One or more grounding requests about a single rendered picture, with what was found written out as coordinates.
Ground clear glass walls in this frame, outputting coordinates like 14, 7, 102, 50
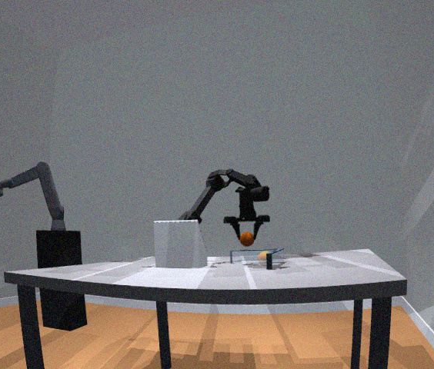
231, 249, 284, 268

